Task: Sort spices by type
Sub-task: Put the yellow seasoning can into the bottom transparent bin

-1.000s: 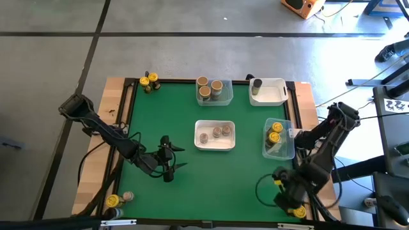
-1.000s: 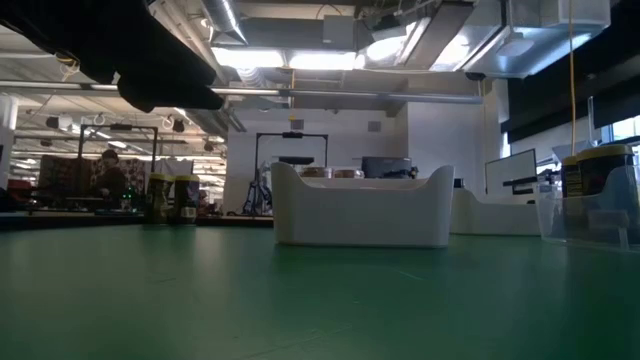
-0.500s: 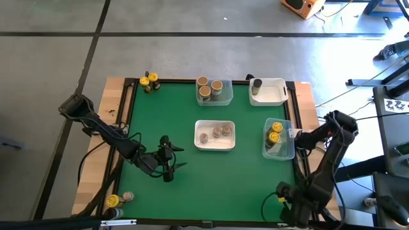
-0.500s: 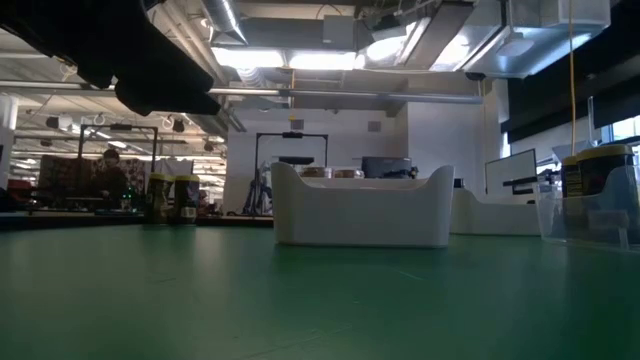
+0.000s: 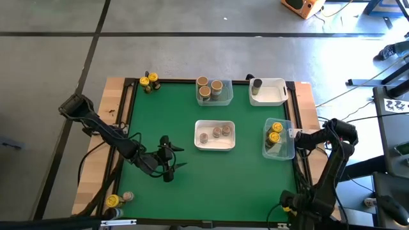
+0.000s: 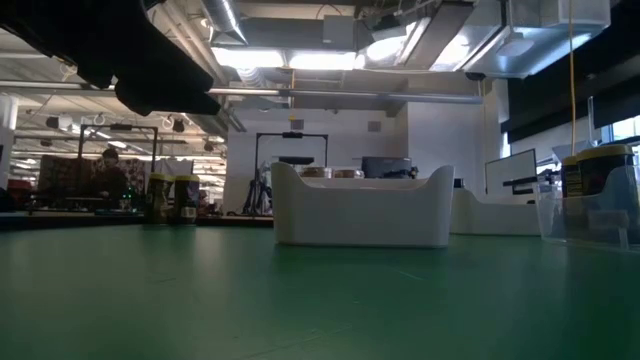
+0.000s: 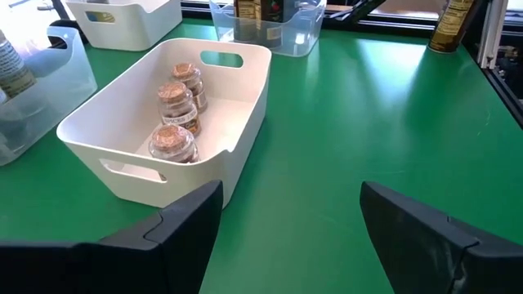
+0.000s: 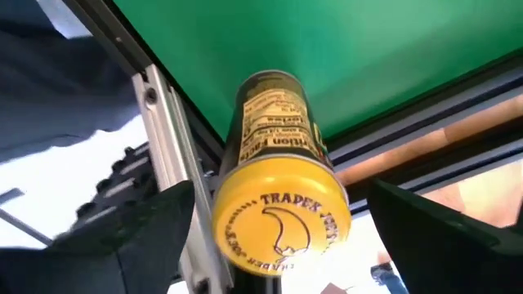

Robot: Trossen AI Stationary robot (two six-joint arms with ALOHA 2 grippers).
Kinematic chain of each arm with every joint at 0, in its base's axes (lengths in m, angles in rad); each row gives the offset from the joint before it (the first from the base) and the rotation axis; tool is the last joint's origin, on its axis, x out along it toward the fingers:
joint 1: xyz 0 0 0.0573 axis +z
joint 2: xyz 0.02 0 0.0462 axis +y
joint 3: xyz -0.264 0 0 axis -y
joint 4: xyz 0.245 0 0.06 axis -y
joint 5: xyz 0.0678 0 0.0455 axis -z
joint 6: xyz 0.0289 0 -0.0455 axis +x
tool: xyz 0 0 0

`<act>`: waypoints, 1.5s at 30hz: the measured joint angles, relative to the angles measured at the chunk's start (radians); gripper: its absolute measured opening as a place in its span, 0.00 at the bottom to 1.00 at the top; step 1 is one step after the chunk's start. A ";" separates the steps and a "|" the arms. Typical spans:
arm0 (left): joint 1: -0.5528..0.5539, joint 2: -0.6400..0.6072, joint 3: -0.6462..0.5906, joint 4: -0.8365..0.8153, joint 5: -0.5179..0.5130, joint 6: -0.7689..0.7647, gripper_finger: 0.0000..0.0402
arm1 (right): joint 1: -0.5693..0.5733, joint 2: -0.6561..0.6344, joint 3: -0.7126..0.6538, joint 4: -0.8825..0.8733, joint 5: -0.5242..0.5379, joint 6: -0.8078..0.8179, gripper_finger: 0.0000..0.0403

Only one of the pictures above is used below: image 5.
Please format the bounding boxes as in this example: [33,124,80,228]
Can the black computer mouse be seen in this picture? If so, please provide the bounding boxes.
[378,194,409,226]

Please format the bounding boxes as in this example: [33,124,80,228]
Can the black horizontal bar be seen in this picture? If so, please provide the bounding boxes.
[0,215,109,230]

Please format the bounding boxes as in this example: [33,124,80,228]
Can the black stand foot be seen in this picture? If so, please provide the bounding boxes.
[347,62,409,87]

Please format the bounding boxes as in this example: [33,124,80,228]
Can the dark grey desk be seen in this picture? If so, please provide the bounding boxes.
[372,85,409,178]
[372,171,409,230]

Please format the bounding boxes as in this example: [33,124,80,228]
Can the white bin with handle slot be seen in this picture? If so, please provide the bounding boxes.
[249,77,289,107]

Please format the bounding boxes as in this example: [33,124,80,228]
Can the person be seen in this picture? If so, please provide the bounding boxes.
[373,40,409,62]

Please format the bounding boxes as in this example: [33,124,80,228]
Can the white plastic bin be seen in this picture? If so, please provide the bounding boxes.
[194,119,236,152]

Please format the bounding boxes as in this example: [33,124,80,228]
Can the black table frame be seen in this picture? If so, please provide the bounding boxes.
[95,76,343,229]

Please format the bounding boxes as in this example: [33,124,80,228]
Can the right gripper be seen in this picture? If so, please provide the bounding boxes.
[279,190,313,230]

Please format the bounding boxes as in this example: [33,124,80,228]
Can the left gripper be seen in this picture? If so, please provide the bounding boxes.
[156,135,189,183]

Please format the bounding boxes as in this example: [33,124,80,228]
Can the silver metal bracket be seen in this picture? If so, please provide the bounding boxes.
[100,218,137,227]

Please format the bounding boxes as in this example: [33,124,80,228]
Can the green table mat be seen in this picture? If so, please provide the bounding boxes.
[112,79,303,224]

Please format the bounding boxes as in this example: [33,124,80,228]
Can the orange speaker box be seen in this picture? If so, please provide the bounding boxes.
[280,0,327,20]

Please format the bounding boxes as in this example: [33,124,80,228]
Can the clear plastic bin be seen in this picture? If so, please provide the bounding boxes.
[195,79,234,107]
[262,117,296,161]

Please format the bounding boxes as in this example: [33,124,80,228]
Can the black cable conduit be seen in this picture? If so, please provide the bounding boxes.
[76,161,124,218]

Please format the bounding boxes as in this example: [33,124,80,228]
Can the white paper with black marks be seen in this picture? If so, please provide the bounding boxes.
[383,98,409,113]

